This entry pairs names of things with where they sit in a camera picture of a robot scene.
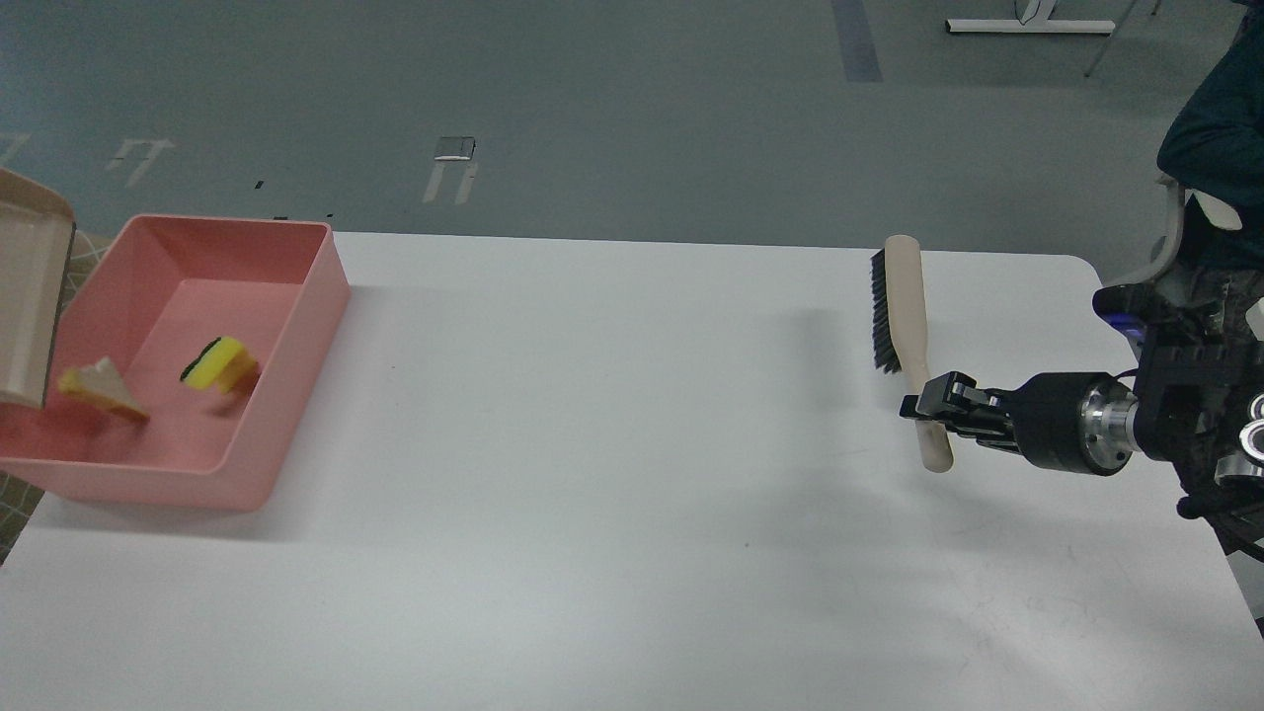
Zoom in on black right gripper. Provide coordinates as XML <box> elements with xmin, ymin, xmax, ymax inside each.
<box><xmin>899</xmin><ymin>369</ymin><xmax>1141</xmax><ymax>477</ymax></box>

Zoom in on beige hand brush black bristles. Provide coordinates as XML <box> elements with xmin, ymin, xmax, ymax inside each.
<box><xmin>870</xmin><ymin>235</ymin><xmax>956</xmax><ymax>474</ymax></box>

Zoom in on yellow green sponge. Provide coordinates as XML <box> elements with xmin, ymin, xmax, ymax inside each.
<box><xmin>179</xmin><ymin>337</ymin><xmax>260</xmax><ymax>395</ymax></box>

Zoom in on toy bread slice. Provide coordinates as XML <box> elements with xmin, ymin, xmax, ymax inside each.
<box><xmin>57</xmin><ymin>356</ymin><xmax>149</xmax><ymax>423</ymax></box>

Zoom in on beige plastic dustpan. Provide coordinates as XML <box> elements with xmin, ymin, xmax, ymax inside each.
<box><xmin>1</xmin><ymin>168</ymin><xmax>76</xmax><ymax>409</ymax></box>

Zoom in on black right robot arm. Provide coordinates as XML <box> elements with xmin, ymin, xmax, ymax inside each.
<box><xmin>900</xmin><ymin>283</ymin><xmax>1261</xmax><ymax>559</ymax></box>

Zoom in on pink plastic bin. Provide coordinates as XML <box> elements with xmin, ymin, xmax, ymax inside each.
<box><xmin>1</xmin><ymin>215</ymin><xmax>351</xmax><ymax>512</ymax></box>

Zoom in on grey chair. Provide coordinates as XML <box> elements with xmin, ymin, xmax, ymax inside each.
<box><xmin>1102</xmin><ymin>172</ymin><xmax>1197</xmax><ymax>287</ymax></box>

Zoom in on person in teal sweater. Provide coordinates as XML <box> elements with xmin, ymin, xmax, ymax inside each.
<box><xmin>1157</xmin><ymin>1</ymin><xmax>1263</xmax><ymax>342</ymax></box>

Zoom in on white table base on floor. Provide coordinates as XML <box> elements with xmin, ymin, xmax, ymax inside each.
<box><xmin>944</xmin><ymin>1</ymin><xmax>1117</xmax><ymax>37</ymax></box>

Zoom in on beige checkered cloth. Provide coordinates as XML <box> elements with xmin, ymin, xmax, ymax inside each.
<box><xmin>1</xmin><ymin>232</ymin><xmax>115</xmax><ymax>564</ymax></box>

